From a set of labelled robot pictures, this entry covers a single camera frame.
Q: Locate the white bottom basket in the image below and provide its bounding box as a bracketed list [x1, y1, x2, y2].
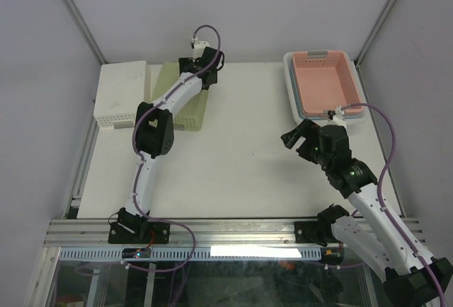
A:
[282, 49, 367, 124]

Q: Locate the green perforated basket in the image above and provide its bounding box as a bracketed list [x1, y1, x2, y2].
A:
[151, 62, 209, 132]

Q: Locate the pink perforated basket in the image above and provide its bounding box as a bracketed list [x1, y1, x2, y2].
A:
[290, 50, 365, 117]

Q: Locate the white perforated basket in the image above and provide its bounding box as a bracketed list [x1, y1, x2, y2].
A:
[93, 61, 151, 129]

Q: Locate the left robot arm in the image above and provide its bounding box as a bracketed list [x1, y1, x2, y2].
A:
[117, 47, 224, 243]

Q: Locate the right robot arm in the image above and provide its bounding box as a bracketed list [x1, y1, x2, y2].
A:
[281, 119, 452, 306]

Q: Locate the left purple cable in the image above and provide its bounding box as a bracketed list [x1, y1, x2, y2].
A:
[130, 24, 224, 223]

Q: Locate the purple cable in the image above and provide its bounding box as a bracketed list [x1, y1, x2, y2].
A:
[130, 24, 224, 223]
[339, 103, 447, 307]

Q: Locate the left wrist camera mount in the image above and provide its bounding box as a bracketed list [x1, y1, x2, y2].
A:
[190, 35, 210, 60]

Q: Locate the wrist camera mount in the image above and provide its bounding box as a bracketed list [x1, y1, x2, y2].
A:
[325, 106, 347, 129]
[190, 35, 210, 60]

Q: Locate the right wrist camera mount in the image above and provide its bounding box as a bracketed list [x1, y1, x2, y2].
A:
[325, 106, 347, 129]

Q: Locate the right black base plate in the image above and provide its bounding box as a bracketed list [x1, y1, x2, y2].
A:
[294, 221, 339, 247]

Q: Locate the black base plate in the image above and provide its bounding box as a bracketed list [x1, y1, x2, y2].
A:
[108, 221, 170, 245]
[294, 221, 339, 247]

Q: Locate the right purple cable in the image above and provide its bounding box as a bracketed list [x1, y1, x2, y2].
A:
[339, 103, 447, 307]

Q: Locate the white slotted cable duct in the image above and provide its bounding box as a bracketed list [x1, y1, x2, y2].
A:
[59, 246, 321, 262]

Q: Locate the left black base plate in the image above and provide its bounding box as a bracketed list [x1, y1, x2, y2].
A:
[108, 221, 170, 245]

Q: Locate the aluminium mounting rail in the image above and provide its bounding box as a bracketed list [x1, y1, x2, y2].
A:
[44, 219, 424, 251]

